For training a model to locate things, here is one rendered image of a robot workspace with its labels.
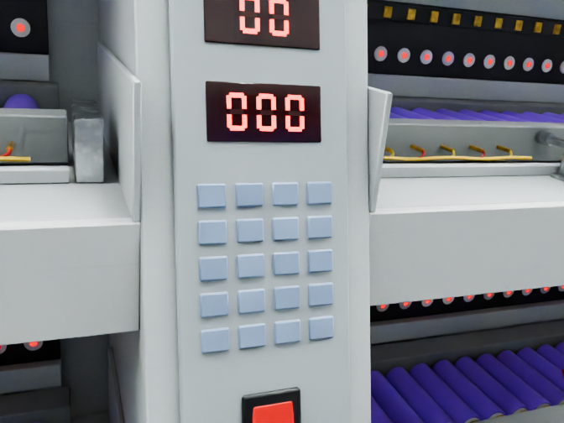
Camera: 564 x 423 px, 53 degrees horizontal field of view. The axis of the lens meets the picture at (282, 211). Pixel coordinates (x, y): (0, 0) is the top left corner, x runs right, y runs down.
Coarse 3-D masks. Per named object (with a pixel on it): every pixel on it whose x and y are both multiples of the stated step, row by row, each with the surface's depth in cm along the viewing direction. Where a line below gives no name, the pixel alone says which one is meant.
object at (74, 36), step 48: (48, 0) 37; (96, 0) 39; (432, 0) 48; (480, 0) 50; (528, 0) 52; (96, 48) 39; (96, 96) 39; (96, 336) 39; (432, 336) 49; (96, 384) 40
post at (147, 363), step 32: (128, 0) 22; (160, 0) 21; (352, 0) 23; (128, 32) 22; (160, 32) 21; (352, 32) 23; (128, 64) 22; (160, 64) 21; (352, 64) 23; (160, 96) 21; (352, 96) 23; (160, 128) 21; (352, 128) 24; (160, 160) 21; (352, 160) 24; (160, 192) 21; (352, 192) 24; (160, 224) 21; (352, 224) 24; (160, 256) 21; (352, 256) 24; (160, 288) 21; (352, 288) 24; (160, 320) 21; (352, 320) 24; (128, 352) 27; (160, 352) 21; (352, 352) 24; (128, 384) 27; (160, 384) 21; (352, 384) 24; (128, 416) 28; (160, 416) 21; (352, 416) 24
